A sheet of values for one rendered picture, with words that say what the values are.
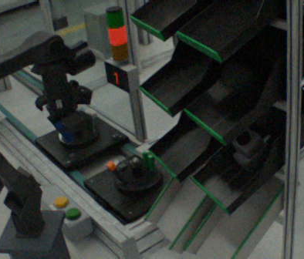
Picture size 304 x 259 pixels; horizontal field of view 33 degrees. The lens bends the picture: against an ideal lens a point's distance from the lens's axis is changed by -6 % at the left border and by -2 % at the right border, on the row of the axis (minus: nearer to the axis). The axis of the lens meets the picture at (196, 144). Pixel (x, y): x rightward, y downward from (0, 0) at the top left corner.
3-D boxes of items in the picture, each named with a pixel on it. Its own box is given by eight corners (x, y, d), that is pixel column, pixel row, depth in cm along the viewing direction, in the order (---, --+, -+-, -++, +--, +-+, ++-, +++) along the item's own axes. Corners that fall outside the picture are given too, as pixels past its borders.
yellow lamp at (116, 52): (118, 62, 149) (116, 46, 146) (109, 58, 152) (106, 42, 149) (132, 56, 151) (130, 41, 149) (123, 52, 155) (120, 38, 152)
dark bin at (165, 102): (172, 118, 102) (154, 92, 97) (143, 94, 112) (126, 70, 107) (275, 31, 106) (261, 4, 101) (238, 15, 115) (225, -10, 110)
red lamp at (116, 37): (116, 46, 146) (113, 31, 143) (106, 42, 149) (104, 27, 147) (130, 41, 149) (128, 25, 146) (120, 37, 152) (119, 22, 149)
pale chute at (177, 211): (182, 253, 121) (168, 250, 118) (156, 223, 130) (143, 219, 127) (250, 156, 118) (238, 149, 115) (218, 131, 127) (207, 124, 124)
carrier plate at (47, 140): (67, 173, 158) (65, 166, 157) (35, 143, 174) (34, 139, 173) (130, 141, 171) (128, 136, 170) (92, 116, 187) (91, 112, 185)
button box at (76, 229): (73, 243, 139) (69, 227, 135) (40, 207, 152) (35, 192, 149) (94, 231, 142) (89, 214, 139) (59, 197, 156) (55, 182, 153)
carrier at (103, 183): (130, 225, 136) (122, 188, 129) (83, 186, 152) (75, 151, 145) (198, 185, 149) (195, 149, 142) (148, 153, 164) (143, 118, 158)
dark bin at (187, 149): (180, 183, 111) (163, 163, 106) (152, 156, 121) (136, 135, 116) (275, 99, 114) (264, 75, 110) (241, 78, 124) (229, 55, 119)
